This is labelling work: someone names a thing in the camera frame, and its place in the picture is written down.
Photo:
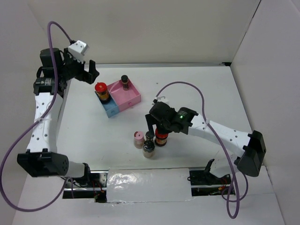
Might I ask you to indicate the small black-cap spice bottle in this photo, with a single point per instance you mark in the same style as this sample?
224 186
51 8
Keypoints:
125 82

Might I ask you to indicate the white taped front cover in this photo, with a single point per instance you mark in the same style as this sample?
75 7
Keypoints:
148 186

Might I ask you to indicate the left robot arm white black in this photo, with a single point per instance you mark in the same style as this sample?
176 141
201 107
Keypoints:
41 158

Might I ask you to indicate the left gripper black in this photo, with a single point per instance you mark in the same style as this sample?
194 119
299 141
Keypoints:
84 76

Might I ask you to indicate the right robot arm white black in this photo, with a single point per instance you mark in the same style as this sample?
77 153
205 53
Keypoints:
246 150

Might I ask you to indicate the pink drawer box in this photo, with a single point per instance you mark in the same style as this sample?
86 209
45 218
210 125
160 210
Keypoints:
124 99

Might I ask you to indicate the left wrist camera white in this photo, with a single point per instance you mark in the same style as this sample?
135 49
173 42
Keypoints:
78 50

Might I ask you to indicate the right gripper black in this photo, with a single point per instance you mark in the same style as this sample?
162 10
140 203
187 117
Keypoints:
151 121

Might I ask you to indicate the red-cap jar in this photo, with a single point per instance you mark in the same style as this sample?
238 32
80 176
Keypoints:
102 92
160 139

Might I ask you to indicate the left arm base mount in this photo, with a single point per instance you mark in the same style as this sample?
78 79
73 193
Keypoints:
92 185

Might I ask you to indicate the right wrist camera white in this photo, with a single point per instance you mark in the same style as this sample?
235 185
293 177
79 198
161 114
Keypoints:
163 99

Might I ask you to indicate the black-cap spice bottle rear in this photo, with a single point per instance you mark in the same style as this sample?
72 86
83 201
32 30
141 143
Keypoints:
149 136

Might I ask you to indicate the black-cap spice bottle front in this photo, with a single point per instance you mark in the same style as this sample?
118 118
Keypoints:
148 149

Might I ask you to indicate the aluminium rail back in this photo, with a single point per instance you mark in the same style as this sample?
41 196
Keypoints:
157 65

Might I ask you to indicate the pink-cap spice bottle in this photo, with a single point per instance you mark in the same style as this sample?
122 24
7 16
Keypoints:
138 139

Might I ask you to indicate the blue drawer box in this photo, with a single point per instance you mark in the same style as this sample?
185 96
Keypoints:
110 106

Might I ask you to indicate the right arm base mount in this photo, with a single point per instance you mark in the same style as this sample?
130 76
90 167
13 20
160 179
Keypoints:
203 183

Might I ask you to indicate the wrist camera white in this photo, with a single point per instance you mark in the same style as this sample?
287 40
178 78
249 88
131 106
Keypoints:
78 50
163 99

